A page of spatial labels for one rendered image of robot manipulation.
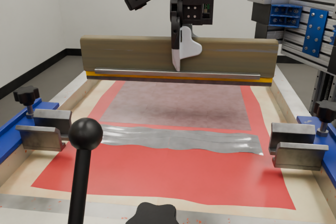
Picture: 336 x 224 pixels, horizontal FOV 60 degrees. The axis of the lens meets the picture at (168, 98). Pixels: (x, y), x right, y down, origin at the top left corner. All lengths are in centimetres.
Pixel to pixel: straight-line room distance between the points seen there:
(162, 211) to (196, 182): 29
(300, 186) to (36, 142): 45
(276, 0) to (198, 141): 92
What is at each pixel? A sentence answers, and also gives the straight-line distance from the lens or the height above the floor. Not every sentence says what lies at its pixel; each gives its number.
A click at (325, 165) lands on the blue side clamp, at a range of 52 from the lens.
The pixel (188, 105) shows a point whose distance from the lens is 74.
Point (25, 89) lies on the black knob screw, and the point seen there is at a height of 106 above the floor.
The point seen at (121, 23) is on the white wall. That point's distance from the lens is 434.
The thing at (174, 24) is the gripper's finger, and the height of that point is 118.
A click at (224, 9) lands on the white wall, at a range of 415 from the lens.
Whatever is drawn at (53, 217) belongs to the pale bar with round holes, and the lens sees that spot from 35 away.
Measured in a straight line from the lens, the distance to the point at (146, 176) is 51.
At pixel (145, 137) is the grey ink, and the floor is 96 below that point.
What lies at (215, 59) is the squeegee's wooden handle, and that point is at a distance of 61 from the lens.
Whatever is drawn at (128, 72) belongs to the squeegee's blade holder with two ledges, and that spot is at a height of 107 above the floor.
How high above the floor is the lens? 128
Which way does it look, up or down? 25 degrees down
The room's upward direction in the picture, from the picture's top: straight up
